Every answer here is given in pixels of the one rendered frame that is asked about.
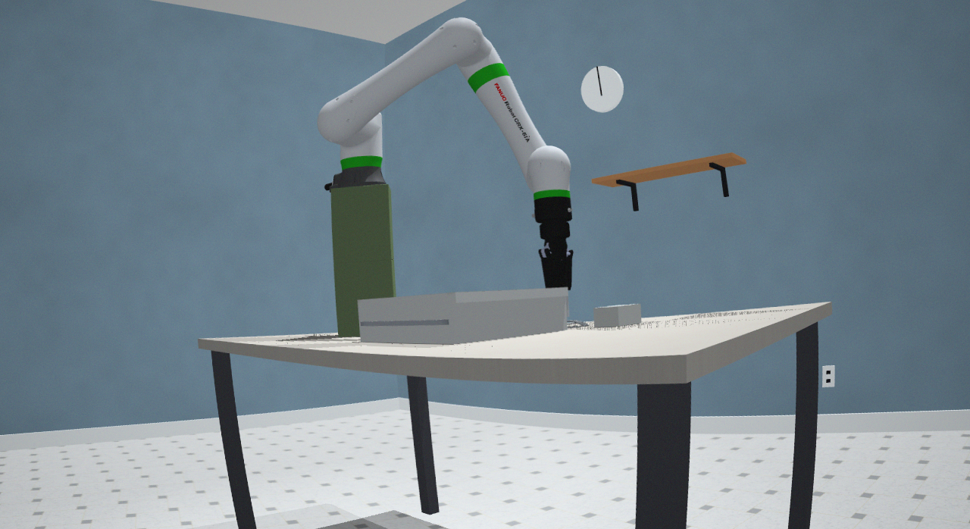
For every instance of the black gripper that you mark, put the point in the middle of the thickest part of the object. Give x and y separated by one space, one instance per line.
555 234

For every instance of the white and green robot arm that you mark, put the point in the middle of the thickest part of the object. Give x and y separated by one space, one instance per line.
344 120

